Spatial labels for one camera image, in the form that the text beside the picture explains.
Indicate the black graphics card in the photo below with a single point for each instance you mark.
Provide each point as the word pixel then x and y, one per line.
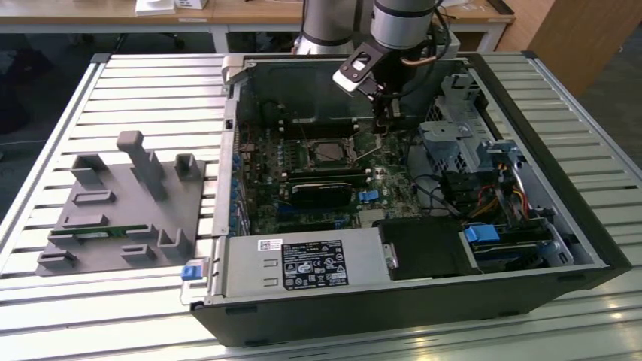
pixel 320 197

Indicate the silver topped CPU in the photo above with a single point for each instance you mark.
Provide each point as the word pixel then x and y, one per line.
pixel 331 152

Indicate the blue board connector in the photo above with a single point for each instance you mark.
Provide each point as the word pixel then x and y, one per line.
pixel 367 196

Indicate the white box dark label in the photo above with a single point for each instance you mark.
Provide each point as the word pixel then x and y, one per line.
pixel 192 3

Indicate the green RAM stick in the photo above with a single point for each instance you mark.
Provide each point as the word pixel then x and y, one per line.
pixel 115 230

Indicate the blue disk carrier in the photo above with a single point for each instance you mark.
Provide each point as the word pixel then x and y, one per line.
pixel 480 234

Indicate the wooden desk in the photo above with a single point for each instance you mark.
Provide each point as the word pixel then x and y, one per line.
pixel 100 19

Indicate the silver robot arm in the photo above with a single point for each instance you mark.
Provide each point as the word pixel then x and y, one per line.
pixel 400 22

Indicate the silver chipset heat sink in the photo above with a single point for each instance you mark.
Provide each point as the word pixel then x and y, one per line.
pixel 372 218

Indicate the silver drive cage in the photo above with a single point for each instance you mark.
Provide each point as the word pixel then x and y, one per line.
pixel 440 135

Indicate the black plastic shroud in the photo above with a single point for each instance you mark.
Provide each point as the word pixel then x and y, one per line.
pixel 426 248

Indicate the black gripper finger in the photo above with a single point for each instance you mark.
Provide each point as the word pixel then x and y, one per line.
pixel 381 122

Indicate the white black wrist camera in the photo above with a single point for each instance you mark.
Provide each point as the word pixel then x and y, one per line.
pixel 345 80

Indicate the green motherboard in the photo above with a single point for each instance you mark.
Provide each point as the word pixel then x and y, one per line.
pixel 396 188

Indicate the disk bay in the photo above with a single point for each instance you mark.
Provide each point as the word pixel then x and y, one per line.
pixel 506 250

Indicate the grey parts rack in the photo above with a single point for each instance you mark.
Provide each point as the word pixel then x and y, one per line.
pixel 125 210

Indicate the black RAM slot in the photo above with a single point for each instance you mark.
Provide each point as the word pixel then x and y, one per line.
pixel 311 135
pixel 311 126
pixel 311 122
pixel 311 130

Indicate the black PC case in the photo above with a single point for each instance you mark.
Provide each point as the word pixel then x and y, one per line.
pixel 351 323

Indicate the blue plastic latch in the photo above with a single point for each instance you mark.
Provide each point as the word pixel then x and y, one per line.
pixel 191 272

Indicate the silver power supply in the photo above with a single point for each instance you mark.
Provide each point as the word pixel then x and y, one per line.
pixel 240 263

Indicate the wooden cabinet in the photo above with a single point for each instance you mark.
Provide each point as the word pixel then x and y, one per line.
pixel 586 37

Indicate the metal locking lever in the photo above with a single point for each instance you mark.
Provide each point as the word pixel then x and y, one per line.
pixel 301 134
pixel 368 153

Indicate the white papers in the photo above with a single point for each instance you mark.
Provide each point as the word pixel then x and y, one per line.
pixel 468 3

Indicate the CPU socket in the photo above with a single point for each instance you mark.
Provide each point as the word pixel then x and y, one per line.
pixel 309 152

